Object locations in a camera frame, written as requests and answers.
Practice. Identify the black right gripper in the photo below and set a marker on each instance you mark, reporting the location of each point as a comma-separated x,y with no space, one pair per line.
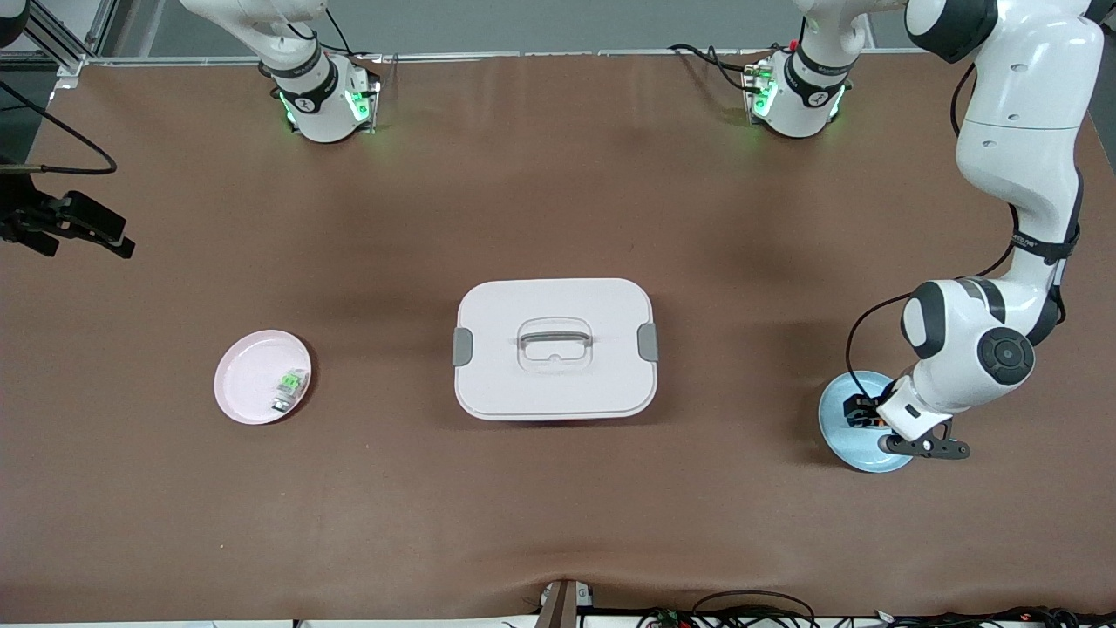
24,220

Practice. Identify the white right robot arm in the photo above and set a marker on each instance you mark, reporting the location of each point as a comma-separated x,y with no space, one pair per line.
318,105

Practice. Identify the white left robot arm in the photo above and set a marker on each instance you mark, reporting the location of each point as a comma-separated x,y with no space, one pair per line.
1020,131

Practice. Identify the light blue round plate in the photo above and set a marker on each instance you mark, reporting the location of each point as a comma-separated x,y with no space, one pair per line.
850,445

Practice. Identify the pink round plate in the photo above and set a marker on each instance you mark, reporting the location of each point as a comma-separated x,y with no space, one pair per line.
248,375

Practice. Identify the grey box latch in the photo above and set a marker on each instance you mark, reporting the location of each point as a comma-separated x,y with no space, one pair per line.
648,342
462,347

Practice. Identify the white lidded storage box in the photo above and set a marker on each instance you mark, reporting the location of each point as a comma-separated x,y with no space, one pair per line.
558,392

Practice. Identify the brown table cover mat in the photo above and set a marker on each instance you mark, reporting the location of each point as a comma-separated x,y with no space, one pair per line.
558,174

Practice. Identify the aluminium frame bars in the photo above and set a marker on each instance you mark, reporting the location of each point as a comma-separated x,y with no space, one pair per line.
52,42

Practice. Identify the green and grey switch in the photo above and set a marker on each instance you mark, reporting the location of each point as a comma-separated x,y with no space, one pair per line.
290,384

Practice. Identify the aluminium profile post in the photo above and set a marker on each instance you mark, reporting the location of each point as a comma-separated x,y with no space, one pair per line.
562,606

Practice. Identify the metal table edge rail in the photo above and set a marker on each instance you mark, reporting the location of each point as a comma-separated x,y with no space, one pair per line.
523,56

